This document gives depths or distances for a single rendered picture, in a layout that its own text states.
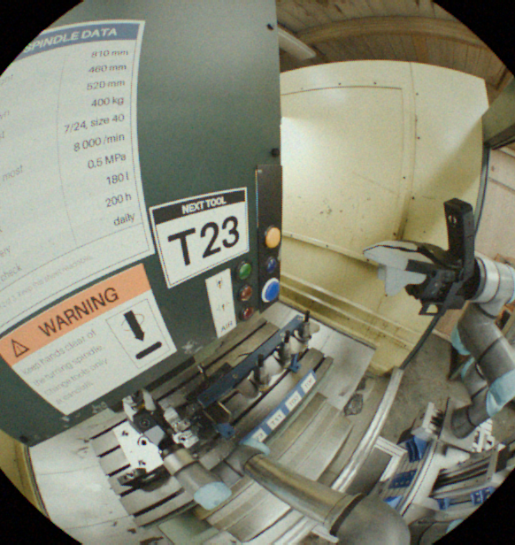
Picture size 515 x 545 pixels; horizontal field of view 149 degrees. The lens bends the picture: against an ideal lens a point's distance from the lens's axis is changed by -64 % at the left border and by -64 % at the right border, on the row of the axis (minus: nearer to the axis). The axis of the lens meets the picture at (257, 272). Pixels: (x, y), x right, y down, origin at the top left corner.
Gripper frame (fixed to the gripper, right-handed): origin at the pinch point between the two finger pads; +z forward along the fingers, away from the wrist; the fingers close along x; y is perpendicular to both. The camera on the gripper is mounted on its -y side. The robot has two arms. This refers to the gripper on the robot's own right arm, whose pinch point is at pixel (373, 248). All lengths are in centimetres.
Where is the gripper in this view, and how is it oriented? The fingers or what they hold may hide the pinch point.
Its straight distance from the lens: 25.6
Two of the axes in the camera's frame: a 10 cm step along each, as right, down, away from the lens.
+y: 0.2, 8.6, 5.1
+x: 2.3, -5.0, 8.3
